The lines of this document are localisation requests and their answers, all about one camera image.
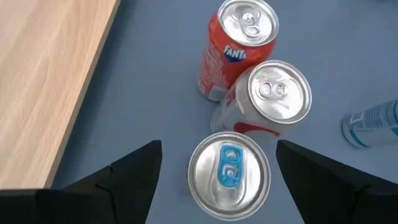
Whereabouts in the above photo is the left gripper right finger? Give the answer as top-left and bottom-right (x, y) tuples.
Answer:
(275, 139), (398, 224)

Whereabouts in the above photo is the red Fanta can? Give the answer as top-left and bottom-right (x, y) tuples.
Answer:
(197, 0), (280, 102)

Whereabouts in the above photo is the silver Diet Coke can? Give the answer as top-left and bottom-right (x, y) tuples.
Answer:
(210, 60), (313, 138)

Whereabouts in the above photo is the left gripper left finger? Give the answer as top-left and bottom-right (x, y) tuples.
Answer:
(51, 139), (163, 224)

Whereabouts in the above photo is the wooden shelf with black frame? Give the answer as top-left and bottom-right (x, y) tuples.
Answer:
(0, 0), (122, 190)

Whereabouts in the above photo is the blue silver Red Bull can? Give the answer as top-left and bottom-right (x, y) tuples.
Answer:
(341, 99), (398, 149)
(187, 131), (271, 222)

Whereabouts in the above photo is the blue grey table mat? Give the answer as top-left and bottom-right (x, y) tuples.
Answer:
(51, 0), (398, 224)

